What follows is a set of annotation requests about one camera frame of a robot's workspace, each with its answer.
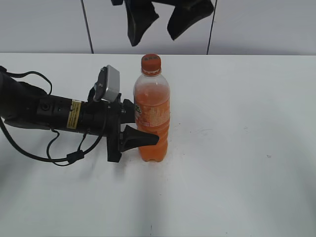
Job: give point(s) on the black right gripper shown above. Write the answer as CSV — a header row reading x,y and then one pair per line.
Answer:
x,y
141,15

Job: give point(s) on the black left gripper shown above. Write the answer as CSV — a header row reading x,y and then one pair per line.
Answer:
x,y
104,118

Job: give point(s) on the orange soda plastic bottle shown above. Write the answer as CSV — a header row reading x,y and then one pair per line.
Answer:
x,y
152,112

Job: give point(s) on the orange bottle cap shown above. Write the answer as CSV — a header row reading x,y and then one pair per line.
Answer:
x,y
151,65

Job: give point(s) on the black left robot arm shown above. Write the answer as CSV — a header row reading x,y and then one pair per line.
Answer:
x,y
26,106

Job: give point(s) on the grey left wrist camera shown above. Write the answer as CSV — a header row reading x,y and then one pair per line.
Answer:
x,y
107,86

